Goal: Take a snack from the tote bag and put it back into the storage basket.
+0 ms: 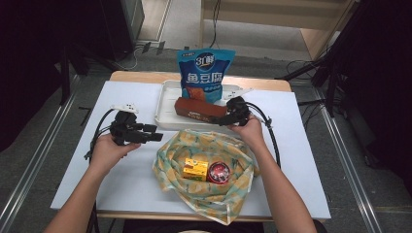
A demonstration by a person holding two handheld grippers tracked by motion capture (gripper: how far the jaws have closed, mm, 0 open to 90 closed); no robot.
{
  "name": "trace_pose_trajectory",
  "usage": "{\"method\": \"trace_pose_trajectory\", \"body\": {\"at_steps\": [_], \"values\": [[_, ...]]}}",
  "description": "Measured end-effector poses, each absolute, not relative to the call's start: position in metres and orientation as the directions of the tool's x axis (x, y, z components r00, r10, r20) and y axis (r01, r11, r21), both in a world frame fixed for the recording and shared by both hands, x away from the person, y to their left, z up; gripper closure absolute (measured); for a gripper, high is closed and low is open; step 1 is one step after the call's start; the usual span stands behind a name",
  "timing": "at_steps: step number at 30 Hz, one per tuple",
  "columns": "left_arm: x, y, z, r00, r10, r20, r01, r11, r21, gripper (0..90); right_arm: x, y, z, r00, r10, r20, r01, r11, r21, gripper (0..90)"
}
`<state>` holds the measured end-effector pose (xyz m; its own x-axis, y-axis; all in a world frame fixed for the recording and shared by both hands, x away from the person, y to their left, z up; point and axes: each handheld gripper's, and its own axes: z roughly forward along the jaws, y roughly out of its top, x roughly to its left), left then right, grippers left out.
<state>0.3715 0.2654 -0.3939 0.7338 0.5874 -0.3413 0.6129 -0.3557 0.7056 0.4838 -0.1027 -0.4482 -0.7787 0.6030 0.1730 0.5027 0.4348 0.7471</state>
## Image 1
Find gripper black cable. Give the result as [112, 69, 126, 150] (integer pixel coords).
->
[246, 101, 282, 169]
[85, 109, 116, 233]

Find brown carton box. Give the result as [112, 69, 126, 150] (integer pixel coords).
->
[174, 96, 227, 124]

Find red round can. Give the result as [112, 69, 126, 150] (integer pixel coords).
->
[207, 160, 232, 185]

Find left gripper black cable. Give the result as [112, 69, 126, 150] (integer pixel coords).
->
[85, 109, 116, 233]

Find black metal stand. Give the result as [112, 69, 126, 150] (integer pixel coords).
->
[59, 42, 124, 106]
[275, 0, 370, 117]

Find black hanging cable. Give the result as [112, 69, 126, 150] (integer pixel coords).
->
[208, 0, 222, 50]

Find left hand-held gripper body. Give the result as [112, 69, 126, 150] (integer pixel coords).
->
[109, 103, 145, 146]

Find person's dark clothing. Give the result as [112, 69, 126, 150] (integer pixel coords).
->
[122, 219, 265, 233]

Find light wooden shelf unit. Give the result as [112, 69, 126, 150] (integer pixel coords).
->
[199, 0, 361, 61]

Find small yellow box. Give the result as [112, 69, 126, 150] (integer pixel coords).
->
[183, 157, 209, 182]

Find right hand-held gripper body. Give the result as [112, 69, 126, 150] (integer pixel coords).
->
[223, 87, 255, 127]

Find white floor cable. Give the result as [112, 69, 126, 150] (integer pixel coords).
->
[124, 45, 144, 71]

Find blue snack bag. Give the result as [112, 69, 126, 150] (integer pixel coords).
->
[176, 48, 236, 105]

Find person's right hand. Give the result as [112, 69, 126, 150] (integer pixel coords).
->
[227, 116, 266, 153]

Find black floor cables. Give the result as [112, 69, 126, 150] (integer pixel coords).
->
[286, 58, 325, 78]

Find white plastic tray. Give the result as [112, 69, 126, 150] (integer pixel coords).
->
[154, 80, 248, 132]

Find metal floor rail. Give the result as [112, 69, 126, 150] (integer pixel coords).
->
[0, 74, 81, 227]
[312, 86, 385, 233]

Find person's left hand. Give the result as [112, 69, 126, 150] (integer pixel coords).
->
[88, 132, 142, 178]

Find grey cabinet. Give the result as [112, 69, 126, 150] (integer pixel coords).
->
[120, 0, 146, 43]

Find black curtain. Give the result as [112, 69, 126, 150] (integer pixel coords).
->
[0, 0, 125, 153]
[333, 0, 412, 195]

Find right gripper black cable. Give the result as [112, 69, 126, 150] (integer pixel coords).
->
[246, 101, 282, 169]

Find lemon print cloth bag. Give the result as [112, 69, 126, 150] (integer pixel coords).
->
[152, 128, 261, 226]

